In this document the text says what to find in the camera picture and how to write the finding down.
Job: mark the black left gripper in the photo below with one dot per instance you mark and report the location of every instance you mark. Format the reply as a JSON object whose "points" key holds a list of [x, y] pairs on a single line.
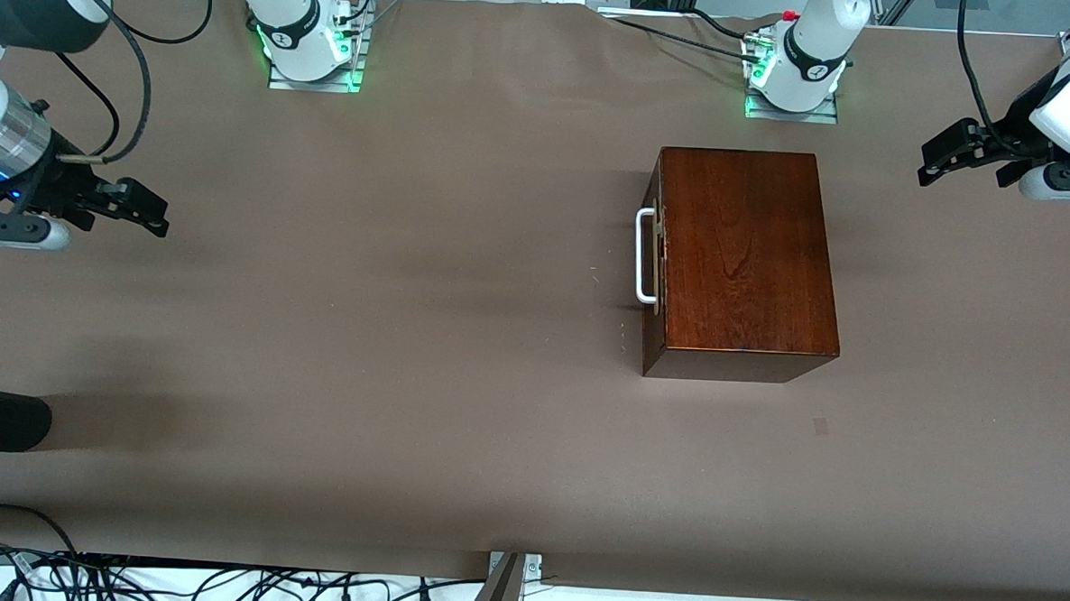
{"points": [[1018, 118]]}

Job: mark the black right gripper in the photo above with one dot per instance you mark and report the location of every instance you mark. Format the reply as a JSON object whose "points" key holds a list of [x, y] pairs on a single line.
{"points": [[50, 182]]}

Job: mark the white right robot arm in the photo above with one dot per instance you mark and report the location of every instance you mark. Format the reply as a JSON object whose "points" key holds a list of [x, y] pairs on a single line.
{"points": [[298, 28]]}

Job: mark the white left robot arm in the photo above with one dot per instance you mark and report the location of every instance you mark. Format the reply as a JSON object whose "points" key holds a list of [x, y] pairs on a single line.
{"points": [[812, 60]]}

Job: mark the dark brown wooden drawer case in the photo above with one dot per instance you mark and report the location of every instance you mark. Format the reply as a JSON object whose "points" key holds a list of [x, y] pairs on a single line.
{"points": [[745, 255]]}

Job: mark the aluminium corner profile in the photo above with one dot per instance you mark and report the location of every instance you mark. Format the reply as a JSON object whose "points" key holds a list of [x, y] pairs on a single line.
{"points": [[1068, 42]]}

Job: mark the brown table cover sheet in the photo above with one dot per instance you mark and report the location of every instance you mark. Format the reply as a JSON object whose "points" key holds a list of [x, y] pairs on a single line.
{"points": [[317, 327]]}

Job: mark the silver corner bracket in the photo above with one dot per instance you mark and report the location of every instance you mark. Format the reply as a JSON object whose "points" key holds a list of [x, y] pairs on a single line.
{"points": [[534, 567]]}

